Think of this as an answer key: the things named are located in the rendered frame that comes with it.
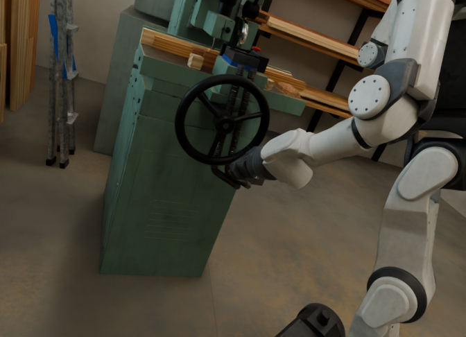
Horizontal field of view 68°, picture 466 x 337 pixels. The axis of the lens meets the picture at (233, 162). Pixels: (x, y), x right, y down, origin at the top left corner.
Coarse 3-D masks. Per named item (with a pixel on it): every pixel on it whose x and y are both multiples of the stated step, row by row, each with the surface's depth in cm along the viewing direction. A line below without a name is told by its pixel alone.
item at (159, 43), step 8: (160, 40) 118; (168, 40) 118; (160, 48) 119; (168, 48) 119; (176, 48) 120; (184, 48) 121; (184, 56) 122; (264, 72) 134; (272, 72) 135; (280, 80) 137; (288, 80) 138; (296, 80) 139; (296, 88) 141
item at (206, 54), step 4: (204, 52) 120; (208, 52) 119; (204, 56) 119; (208, 56) 119; (212, 56) 120; (216, 56) 120; (204, 60) 120; (208, 60) 120; (212, 60) 121; (204, 64) 120; (208, 64) 121; (212, 64) 121; (212, 68) 122
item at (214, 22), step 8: (208, 16) 124; (216, 16) 115; (224, 16) 125; (208, 24) 123; (216, 24) 116; (224, 24) 117; (232, 24) 118; (208, 32) 121; (216, 32) 117; (224, 32) 118; (216, 40) 123; (224, 40) 120
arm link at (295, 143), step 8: (280, 136) 79; (288, 136) 75; (296, 136) 73; (304, 136) 73; (272, 144) 79; (280, 144) 75; (288, 144) 73; (296, 144) 72; (304, 144) 72; (264, 152) 79; (272, 152) 76; (280, 152) 74; (288, 152) 73; (296, 152) 72; (304, 152) 72; (264, 160) 79; (272, 160) 77; (304, 160) 73; (312, 160) 72
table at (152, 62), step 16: (144, 48) 113; (144, 64) 105; (160, 64) 106; (176, 64) 108; (176, 80) 110; (192, 80) 112; (208, 96) 108; (224, 96) 107; (272, 96) 122; (288, 96) 125; (288, 112) 128
